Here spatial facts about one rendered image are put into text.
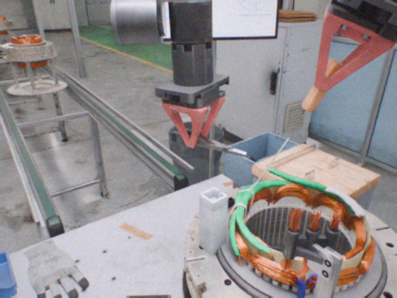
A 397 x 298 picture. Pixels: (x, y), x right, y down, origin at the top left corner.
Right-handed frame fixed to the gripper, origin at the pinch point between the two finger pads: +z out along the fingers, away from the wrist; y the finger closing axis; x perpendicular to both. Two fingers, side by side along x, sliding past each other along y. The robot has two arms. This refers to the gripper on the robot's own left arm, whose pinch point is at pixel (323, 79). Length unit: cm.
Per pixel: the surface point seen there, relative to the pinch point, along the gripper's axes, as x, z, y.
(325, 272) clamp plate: 7.3, 11.5, 14.6
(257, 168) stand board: 0.5, 31.0, -23.5
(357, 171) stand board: 20.1, 23.8, -29.5
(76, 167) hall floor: -129, 203, -145
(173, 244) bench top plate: -10, 65, -20
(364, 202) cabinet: 24.6, 28.6, -26.9
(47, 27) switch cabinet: -848, 516, -927
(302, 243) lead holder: 4.5, 10.7, 13.5
